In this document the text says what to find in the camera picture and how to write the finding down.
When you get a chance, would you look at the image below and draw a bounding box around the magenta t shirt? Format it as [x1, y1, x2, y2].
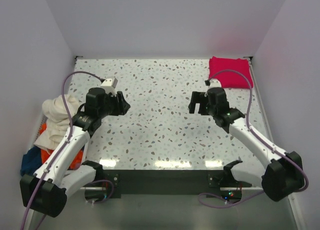
[208, 56, 254, 89]

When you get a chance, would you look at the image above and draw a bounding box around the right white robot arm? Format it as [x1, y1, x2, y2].
[188, 87, 309, 202]

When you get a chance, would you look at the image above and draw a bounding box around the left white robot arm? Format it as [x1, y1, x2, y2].
[19, 87, 131, 218]

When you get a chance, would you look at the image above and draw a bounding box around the cream t shirt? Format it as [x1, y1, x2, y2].
[34, 95, 70, 150]

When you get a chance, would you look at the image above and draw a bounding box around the orange t shirt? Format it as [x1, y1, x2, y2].
[38, 123, 84, 170]

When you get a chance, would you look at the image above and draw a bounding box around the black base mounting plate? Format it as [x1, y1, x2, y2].
[85, 169, 252, 199]

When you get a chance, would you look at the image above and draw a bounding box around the blue t shirt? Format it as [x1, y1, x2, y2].
[20, 146, 42, 177]

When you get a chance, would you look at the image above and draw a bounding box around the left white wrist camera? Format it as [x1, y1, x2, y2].
[100, 77, 118, 96]

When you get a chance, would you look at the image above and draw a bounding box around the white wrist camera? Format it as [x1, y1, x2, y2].
[100, 77, 118, 96]
[204, 78, 222, 90]

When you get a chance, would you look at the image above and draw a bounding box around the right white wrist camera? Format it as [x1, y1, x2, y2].
[204, 78, 222, 90]

